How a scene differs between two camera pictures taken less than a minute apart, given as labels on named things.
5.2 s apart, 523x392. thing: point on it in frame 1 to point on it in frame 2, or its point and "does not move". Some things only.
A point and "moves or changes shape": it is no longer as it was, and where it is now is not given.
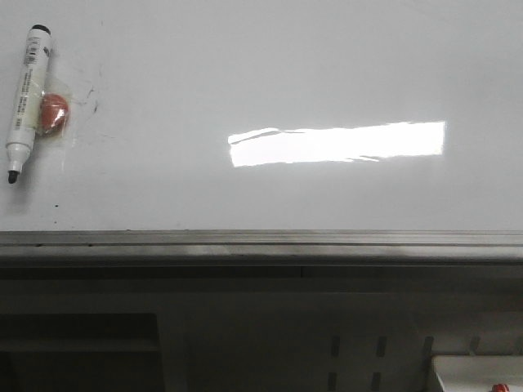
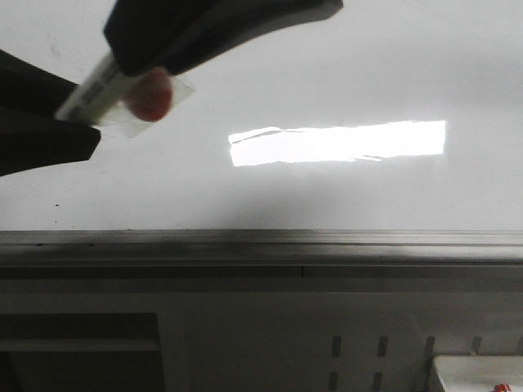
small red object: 500,388 does not move
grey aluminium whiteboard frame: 262,255 does not move
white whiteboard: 272,115 does not move
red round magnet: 54,113 moves or changes shape
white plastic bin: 478,373 does not move
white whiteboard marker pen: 27,107 moves or changes shape
